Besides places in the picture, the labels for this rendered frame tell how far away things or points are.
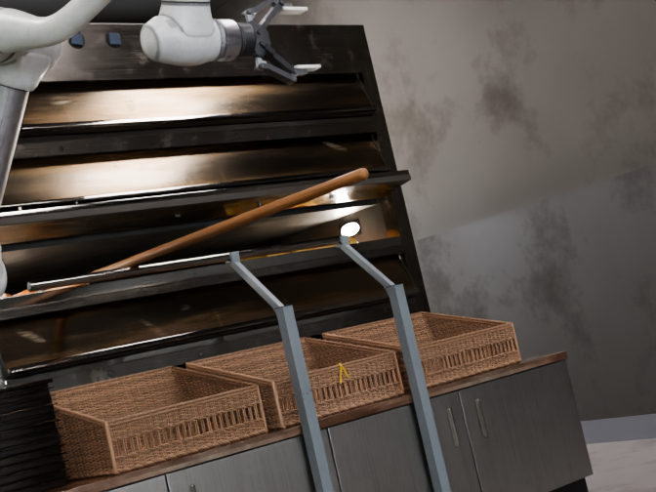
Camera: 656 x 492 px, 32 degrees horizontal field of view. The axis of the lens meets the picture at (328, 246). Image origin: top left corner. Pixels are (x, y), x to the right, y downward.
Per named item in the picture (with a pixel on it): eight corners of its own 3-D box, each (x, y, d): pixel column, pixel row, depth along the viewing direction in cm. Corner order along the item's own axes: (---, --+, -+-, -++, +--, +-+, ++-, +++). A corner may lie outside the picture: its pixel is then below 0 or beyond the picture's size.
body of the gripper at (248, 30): (219, 27, 248) (254, 27, 254) (227, 64, 247) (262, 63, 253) (237, 15, 242) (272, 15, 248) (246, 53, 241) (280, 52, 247)
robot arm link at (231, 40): (204, 67, 244) (226, 66, 248) (225, 54, 237) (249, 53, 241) (194, 27, 245) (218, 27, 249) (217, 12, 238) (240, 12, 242)
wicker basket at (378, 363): (198, 441, 392) (181, 362, 394) (320, 407, 429) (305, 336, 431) (282, 429, 355) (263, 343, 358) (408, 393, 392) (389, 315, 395)
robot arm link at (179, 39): (224, 66, 238) (224, 3, 235) (159, 68, 229) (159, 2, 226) (195, 63, 246) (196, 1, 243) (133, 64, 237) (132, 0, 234)
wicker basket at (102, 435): (39, 484, 354) (21, 397, 357) (189, 443, 391) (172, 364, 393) (114, 475, 318) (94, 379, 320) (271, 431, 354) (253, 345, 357)
